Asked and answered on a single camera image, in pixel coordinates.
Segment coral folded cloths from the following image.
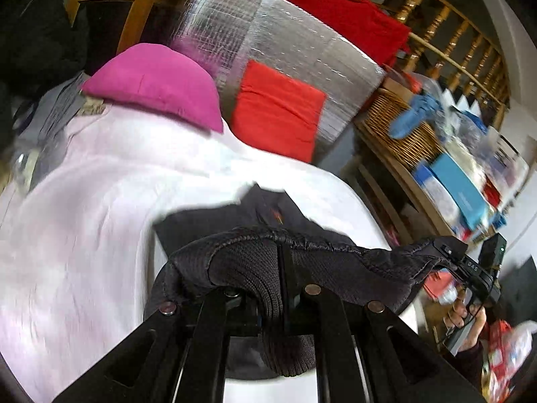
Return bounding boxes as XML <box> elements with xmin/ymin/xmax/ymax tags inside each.
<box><xmin>422</xmin><ymin>269</ymin><xmax>460</xmax><ymax>305</ymax></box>

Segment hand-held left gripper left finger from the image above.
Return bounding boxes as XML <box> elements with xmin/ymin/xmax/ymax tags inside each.
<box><xmin>52</xmin><ymin>287</ymin><xmax>261</xmax><ymax>403</ymax></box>

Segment pink pillow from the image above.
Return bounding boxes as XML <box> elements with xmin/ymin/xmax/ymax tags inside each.
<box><xmin>82</xmin><ymin>43</ymin><xmax>224</xmax><ymax>133</ymax></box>

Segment large wicker basket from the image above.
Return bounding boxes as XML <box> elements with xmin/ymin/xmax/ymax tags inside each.
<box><xmin>365</xmin><ymin>90</ymin><xmax>445</xmax><ymax>171</ymax></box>

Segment blue cardboard box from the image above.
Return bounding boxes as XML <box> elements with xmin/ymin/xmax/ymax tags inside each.
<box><xmin>430</xmin><ymin>153</ymin><xmax>491</xmax><ymax>229</ymax></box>

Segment grey garment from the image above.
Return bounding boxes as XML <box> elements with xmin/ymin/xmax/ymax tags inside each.
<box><xmin>10</xmin><ymin>71</ymin><xmax>91</xmax><ymax>194</ymax></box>

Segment person's right hand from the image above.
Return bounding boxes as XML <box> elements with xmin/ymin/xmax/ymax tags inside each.
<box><xmin>444</xmin><ymin>292</ymin><xmax>487</xmax><ymax>352</ymax></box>

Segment red blanket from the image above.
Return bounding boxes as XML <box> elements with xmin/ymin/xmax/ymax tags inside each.
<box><xmin>243</xmin><ymin>0</ymin><xmax>412</xmax><ymax>68</ymax></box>

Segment person's right forearm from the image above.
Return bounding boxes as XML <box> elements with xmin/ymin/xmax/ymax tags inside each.
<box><xmin>455</xmin><ymin>342</ymin><xmax>485</xmax><ymax>387</ymax></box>

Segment wooden table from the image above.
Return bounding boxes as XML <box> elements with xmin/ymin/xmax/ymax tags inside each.
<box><xmin>354</xmin><ymin>118</ymin><xmax>496</xmax><ymax>248</ymax></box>

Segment black knit garment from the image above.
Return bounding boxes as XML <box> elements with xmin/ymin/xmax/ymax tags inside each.
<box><xmin>145</xmin><ymin>185</ymin><xmax>458</xmax><ymax>378</ymax></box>

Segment blue cloth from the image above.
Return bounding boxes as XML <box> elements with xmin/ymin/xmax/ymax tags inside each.
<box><xmin>388</xmin><ymin>94</ymin><xmax>441</xmax><ymax>140</ymax></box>

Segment clear plastic storage box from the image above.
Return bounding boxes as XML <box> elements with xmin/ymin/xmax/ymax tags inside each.
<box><xmin>474</xmin><ymin>128</ymin><xmax>529</xmax><ymax>194</ymax></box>

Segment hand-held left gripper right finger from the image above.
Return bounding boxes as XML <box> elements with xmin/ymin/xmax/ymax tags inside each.
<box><xmin>277</xmin><ymin>243</ymin><xmax>483</xmax><ymax>403</ymax></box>

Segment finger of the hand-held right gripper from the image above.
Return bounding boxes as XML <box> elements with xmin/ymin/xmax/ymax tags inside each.
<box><xmin>434</xmin><ymin>236</ymin><xmax>468</xmax><ymax>271</ymax></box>

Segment red pillow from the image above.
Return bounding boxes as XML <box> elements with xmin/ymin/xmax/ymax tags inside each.
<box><xmin>232</xmin><ymin>60</ymin><xmax>327</xmax><ymax>162</ymax></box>

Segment pile of black coats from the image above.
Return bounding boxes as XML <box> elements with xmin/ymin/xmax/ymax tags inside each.
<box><xmin>0</xmin><ymin>0</ymin><xmax>91</xmax><ymax>105</ymax></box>

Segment clear plastic bag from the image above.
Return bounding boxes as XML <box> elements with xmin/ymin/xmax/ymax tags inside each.
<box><xmin>501</xmin><ymin>323</ymin><xmax>535</xmax><ymax>370</ymax></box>

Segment silver foil insulation mat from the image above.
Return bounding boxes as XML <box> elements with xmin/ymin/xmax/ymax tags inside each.
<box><xmin>168</xmin><ymin>0</ymin><xmax>387</xmax><ymax>152</ymax></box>

